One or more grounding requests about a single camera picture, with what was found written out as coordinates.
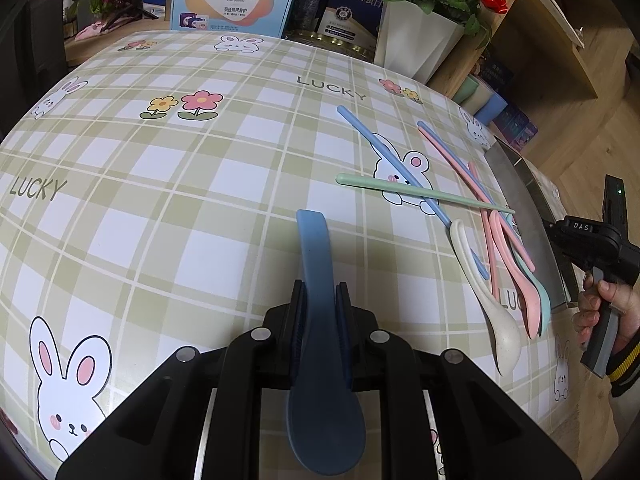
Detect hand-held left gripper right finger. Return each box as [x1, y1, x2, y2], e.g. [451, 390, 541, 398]
[335, 281, 583, 480]

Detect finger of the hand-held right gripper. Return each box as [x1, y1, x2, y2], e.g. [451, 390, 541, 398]
[542, 216, 571, 261]

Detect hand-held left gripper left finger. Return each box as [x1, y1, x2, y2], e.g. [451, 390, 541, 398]
[55, 280, 308, 480]

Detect stainless steel tray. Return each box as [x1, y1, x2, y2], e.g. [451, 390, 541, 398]
[482, 137, 581, 311]

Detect dark blue spoon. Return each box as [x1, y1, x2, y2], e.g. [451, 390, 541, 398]
[285, 208, 367, 476]

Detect teal green spoon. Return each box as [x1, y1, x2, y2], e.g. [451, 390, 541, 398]
[500, 220, 552, 336]

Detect pink spoon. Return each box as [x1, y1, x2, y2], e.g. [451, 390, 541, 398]
[489, 210, 544, 339]

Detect cream white spoon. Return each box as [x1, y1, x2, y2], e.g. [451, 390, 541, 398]
[448, 218, 523, 377]

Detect green chopstick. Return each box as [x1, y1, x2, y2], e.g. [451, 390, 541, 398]
[336, 173, 516, 214]

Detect blue chopstick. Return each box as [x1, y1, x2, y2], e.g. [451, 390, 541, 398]
[336, 105, 489, 279]

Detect person's right forearm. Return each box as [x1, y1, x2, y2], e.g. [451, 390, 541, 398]
[605, 305, 640, 399]

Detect person's right hand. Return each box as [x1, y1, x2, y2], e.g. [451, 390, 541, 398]
[576, 266, 640, 356]

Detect blue cup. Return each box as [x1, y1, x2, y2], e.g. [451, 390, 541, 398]
[475, 92, 506, 129]

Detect beige cup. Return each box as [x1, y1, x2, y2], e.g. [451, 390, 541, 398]
[465, 85, 497, 117]

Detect green cup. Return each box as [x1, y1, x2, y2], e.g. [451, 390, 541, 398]
[452, 77, 481, 109]

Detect dark box in shelf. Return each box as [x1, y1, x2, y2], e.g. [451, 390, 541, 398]
[475, 52, 516, 96]

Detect wooden shelf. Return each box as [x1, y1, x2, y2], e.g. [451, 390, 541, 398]
[427, 0, 601, 107]

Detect plaid bunny print tablecloth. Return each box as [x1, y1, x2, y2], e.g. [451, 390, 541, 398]
[0, 30, 623, 480]

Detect white flower pot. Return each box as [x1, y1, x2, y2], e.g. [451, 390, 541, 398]
[374, 0, 466, 84]

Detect gold round tray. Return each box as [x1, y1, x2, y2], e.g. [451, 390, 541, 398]
[287, 30, 379, 62]

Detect light blue printed box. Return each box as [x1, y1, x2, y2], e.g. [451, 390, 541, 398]
[170, 0, 308, 41]

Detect wooden side table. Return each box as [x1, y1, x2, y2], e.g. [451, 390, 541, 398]
[65, 15, 174, 67]

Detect pink cloth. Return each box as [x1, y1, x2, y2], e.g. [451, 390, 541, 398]
[75, 22, 109, 42]

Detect black chair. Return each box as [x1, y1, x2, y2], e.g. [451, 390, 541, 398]
[20, 0, 69, 107]

